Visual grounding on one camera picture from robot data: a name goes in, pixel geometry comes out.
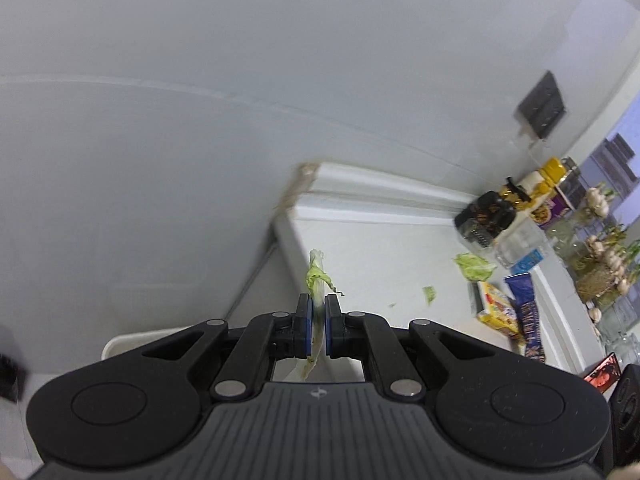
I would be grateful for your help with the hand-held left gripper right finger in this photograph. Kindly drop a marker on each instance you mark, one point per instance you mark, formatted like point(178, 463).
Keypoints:
point(330, 331)

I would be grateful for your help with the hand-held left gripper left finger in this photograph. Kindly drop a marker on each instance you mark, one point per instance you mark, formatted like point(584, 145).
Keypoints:
point(309, 331)

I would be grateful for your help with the long lettuce leaf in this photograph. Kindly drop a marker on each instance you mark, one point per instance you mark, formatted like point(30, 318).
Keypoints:
point(316, 280)

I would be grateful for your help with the white trash bin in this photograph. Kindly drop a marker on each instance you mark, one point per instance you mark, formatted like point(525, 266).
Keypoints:
point(130, 343)

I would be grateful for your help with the red picture packet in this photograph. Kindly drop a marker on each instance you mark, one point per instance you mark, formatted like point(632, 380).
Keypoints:
point(602, 374)

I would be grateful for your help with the empty glass jar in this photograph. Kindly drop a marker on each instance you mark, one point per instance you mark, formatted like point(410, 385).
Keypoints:
point(620, 332)

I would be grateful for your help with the loose garlic bulb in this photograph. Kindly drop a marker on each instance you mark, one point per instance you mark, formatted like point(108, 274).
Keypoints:
point(595, 314)

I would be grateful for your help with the small lettuce piece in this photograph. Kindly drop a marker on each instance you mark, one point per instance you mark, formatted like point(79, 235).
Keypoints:
point(429, 295)

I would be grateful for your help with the blue snack packet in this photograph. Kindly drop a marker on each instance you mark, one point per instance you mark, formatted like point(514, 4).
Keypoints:
point(527, 310)

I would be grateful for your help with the glass jar of sprouting garlic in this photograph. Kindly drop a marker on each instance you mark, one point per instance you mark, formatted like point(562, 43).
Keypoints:
point(629, 265)
point(597, 202)
point(597, 270)

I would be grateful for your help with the broad lettuce leaf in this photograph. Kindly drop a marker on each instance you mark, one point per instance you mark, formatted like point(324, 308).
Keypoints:
point(472, 266)

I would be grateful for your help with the yellow snack packet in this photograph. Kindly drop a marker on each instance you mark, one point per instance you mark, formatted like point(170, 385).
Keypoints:
point(495, 307)

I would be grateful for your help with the small clear blue-label bottle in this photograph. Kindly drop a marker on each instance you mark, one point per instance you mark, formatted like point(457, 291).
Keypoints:
point(527, 262)

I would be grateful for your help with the purple instant noodle cup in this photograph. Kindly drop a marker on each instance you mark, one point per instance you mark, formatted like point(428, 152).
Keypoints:
point(550, 210)

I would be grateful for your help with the steel flask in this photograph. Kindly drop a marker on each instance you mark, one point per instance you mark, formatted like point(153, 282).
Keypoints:
point(571, 180)

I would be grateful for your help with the yellow cap sauce bottle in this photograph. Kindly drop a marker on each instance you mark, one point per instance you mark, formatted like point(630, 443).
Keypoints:
point(542, 180)

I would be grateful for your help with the window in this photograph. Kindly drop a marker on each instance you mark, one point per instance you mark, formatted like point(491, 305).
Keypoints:
point(615, 160)

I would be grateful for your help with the grey wall socket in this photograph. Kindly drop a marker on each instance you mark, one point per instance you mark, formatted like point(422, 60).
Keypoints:
point(542, 105)

